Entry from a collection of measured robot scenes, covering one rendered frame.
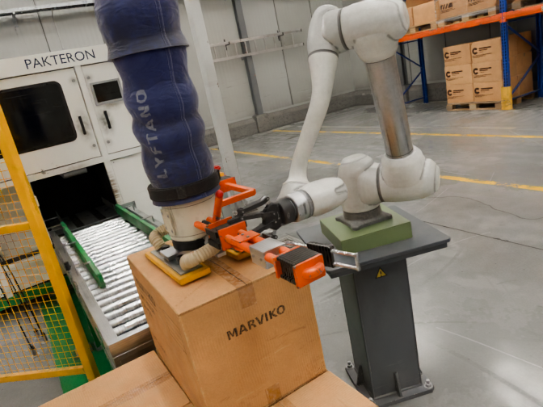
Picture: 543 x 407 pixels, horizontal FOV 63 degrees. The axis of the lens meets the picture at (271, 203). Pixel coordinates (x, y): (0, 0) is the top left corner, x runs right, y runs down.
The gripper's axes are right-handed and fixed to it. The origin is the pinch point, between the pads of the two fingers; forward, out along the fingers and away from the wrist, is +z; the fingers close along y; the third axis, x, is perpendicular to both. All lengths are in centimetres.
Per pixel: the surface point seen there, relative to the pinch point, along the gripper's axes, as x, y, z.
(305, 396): -9, 54, -7
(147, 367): 45, 54, 25
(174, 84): 16.5, -41.8, -1.6
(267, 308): -4.9, 23.9, -3.7
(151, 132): 19.7, -30.3, 7.7
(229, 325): -4.5, 23.0, 8.6
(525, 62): 361, 41, -797
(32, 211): 137, 2, 41
